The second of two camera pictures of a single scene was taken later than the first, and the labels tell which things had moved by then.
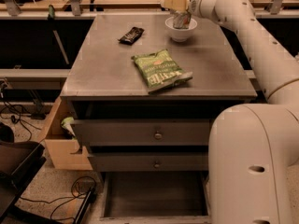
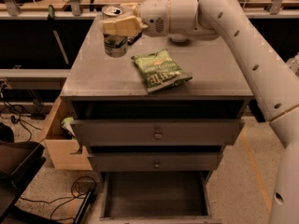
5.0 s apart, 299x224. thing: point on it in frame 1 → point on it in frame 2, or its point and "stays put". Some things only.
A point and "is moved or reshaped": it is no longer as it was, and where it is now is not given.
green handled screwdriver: (51, 12) stays put
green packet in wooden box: (65, 123) stays put
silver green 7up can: (181, 19) is moved or reshaped
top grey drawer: (145, 133) stays put
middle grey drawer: (151, 161) stays put
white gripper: (194, 2) → (154, 18)
